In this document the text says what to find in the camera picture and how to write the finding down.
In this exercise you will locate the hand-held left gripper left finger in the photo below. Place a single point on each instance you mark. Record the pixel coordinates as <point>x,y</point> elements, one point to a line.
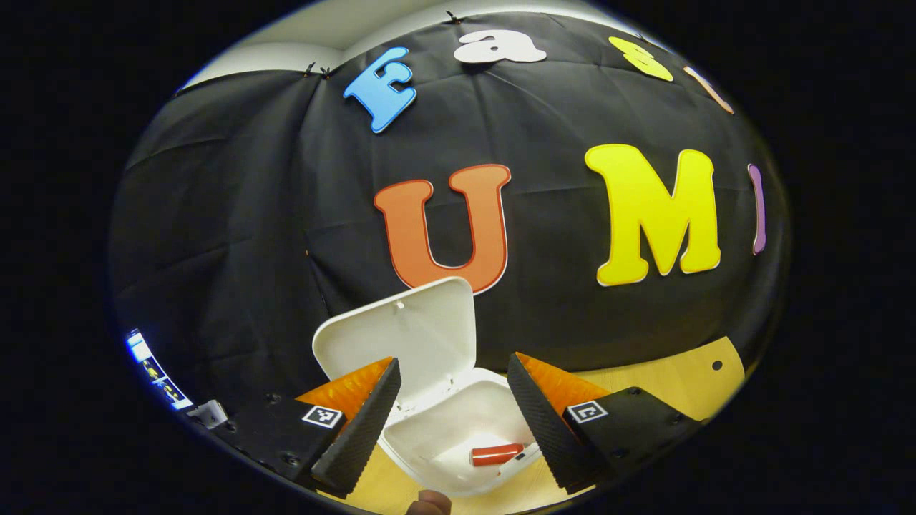
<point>358,433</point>

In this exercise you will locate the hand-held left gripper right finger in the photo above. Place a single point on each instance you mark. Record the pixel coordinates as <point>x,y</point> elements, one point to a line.
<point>547,425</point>

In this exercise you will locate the red pop can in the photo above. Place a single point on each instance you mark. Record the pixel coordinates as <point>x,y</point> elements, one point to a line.
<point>495,455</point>

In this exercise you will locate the white desktop garbage bin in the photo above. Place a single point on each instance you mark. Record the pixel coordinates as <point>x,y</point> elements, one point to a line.
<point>422,343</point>

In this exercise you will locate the wooden desktop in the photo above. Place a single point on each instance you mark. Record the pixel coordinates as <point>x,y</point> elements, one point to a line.
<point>673,379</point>

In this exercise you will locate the white device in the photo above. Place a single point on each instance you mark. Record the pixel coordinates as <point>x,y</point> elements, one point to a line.
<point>209,413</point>

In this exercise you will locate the lit monitor screen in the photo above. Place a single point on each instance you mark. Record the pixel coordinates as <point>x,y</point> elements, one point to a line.
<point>157,372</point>

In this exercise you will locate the black backdrop cloth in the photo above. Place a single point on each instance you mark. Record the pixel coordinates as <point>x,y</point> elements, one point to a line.
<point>250,214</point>

